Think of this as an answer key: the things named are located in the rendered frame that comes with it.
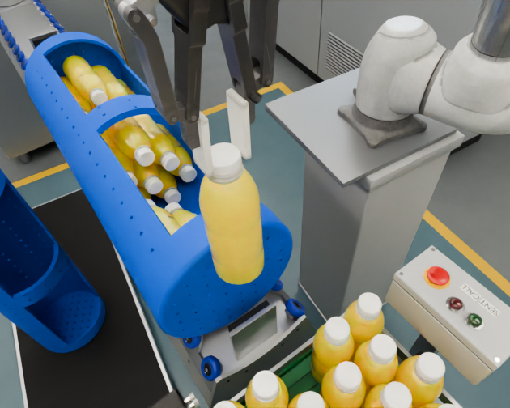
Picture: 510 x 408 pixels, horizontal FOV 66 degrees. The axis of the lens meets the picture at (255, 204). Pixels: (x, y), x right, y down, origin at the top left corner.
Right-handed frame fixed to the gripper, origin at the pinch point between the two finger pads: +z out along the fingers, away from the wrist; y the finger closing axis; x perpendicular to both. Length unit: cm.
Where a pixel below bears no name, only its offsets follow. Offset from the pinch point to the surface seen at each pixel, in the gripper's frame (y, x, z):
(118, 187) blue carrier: 7.6, -28.1, 27.3
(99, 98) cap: -1, -66, 32
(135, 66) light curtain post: -33, -146, 71
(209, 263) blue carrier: 1.7, -5.0, 28.4
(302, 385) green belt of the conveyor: -6, 12, 57
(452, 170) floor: -176, -48, 139
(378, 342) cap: -14.7, 17.9, 35.9
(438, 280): -30.0, 16.3, 34.3
